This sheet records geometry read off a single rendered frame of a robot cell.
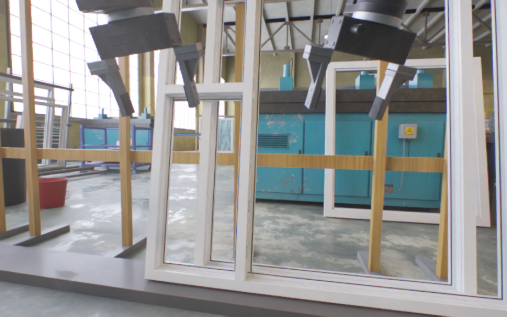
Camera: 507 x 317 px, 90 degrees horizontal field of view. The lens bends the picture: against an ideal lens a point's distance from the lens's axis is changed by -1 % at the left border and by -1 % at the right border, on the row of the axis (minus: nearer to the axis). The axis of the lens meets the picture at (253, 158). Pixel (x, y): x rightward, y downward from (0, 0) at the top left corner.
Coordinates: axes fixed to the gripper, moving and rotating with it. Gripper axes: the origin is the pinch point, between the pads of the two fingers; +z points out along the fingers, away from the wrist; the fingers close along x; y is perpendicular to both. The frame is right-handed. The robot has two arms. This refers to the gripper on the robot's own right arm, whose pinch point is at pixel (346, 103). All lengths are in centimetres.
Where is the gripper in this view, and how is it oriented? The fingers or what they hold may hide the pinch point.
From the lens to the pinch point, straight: 51.4
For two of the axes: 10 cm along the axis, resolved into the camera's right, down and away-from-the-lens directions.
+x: 9.8, 1.2, 1.8
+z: -1.9, 8.8, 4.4
